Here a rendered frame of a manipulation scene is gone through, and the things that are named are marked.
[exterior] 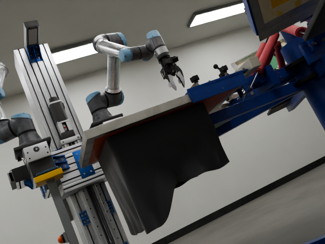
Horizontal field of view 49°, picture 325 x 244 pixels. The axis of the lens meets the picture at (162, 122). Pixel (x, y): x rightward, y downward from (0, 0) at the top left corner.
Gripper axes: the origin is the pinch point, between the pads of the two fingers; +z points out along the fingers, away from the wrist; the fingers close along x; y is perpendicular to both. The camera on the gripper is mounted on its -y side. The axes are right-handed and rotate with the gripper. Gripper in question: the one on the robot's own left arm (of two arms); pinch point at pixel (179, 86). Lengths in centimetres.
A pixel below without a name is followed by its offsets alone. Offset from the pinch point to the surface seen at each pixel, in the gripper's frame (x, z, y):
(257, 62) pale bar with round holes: -24.5, 11.8, -33.9
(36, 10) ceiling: 27, -189, 180
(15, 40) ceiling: 55, -189, 228
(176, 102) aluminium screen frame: 19.1, 15.5, -28.9
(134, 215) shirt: 50, 51, -5
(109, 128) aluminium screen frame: 51, 16, -29
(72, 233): 77, 47, 11
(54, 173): 75, 19, 6
